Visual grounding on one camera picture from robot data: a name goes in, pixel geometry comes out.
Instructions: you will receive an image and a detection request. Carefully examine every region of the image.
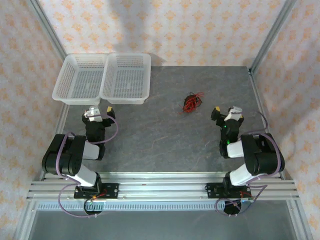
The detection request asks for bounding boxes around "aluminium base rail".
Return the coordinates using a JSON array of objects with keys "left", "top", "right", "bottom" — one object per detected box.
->
[{"left": 26, "top": 171, "right": 300, "bottom": 201}]

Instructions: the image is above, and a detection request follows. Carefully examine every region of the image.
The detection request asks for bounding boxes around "aluminium table side rail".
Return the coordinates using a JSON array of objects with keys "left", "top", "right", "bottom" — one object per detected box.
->
[
  {"left": 248, "top": 66, "right": 315, "bottom": 240},
  {"left": 13, "top": 104, "right": 71, "bottom": 240}
]

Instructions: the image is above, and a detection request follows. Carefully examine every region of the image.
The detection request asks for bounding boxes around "grey metal shelf panel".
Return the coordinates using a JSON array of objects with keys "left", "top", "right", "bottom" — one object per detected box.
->
[{"left": 27, "top": 209, "right": 295, "bottom": 240}]

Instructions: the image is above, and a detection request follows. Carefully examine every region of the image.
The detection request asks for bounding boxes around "white perforated plastic basket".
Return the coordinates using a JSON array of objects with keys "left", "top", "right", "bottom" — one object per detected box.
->
[
  {"left": 99, "top": 52, "right": 152, "bottom": 105},
  {"left": 51, "top": 53, "right": 110, "bottom": 106}
]

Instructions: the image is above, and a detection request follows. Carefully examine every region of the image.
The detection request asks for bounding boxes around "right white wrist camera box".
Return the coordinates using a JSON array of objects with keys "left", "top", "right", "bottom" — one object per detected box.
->
[{"left": 223, "top": 106, "right": 243, "bottom": 123}]

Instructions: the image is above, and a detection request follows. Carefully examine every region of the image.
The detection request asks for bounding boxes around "small circuit board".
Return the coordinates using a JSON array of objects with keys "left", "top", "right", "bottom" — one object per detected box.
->
[
  {"left": 238, "top": 197, "right": 255, "bottom": 210},
  {"left": 86, "top": 199, "right": 106, "bottom": 211}
]

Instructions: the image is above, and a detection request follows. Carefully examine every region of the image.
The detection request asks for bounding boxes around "grey slotted cable duct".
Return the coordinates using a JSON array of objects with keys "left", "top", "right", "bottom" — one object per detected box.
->
[{"left": 36, "top": 201, "right": 218, "bottom": 211}]

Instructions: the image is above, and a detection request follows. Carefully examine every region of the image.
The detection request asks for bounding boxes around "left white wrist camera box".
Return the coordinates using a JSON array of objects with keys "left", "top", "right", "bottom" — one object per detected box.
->
[{"left": 83, "top": 106, "right": 103, "bottom": 123}]

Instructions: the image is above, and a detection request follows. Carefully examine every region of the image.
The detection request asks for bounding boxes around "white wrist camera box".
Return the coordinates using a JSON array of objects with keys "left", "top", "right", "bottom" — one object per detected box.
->
[
  {"left": 223, "top": 106, "right": 243, "bottom": 123},
  {"left": 83, "top": 106, "right": 103, "bottom": 123}
]

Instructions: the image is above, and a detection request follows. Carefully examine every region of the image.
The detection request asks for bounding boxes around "aluminium frame post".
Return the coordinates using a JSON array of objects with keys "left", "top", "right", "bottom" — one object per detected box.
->
[
  {"left": 249, "top": 0, "right": 298, "bottom": 74},
  {"left": 28, "top": 0, "right": 70, "bottom": 66}
]

